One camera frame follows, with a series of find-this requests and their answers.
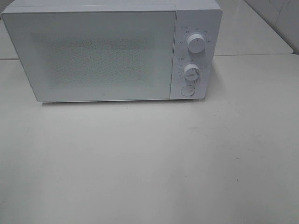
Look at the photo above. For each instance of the white microwave oven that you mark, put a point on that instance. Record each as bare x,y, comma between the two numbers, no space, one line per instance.
192,16

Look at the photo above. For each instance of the round door release button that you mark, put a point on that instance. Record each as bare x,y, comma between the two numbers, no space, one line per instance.
188,90

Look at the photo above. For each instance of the white timer knob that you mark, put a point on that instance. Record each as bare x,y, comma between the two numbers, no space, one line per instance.
191,72

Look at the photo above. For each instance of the upper white power knob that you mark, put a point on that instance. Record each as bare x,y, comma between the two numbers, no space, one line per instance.
196,43

